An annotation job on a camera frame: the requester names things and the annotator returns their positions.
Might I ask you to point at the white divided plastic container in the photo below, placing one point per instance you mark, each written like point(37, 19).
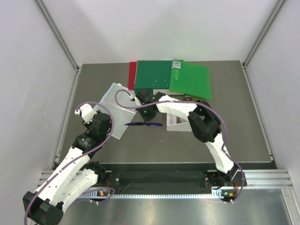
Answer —
point(177, 124)

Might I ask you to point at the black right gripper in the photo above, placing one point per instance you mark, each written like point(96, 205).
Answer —
point(146, 119)

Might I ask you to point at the light green plastic folder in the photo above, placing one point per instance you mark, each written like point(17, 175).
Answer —
point(189, 78)

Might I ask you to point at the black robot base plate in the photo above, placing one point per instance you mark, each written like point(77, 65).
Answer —
point(135, 179)

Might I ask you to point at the red folder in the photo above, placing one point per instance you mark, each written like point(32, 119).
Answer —
point(132, 74)

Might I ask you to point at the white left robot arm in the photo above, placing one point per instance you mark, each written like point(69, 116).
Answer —
point(75, 175)

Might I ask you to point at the dark green ring binder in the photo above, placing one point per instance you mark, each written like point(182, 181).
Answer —
point(153, 75)

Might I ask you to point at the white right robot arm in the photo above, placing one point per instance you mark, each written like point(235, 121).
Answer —
point(204, 123)

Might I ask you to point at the silver spoon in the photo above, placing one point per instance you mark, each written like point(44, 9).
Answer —
point(187, 98)

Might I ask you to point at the dark blue table knife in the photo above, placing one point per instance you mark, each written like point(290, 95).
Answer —
point(151, 124)

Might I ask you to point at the clear mesh zip pouch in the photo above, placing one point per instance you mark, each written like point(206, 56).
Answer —
point(121, 116)

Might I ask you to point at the grey slotted cable duct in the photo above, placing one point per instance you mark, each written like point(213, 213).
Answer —
point(215, 194)

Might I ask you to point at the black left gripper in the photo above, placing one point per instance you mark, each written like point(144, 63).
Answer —
point(87, 125)

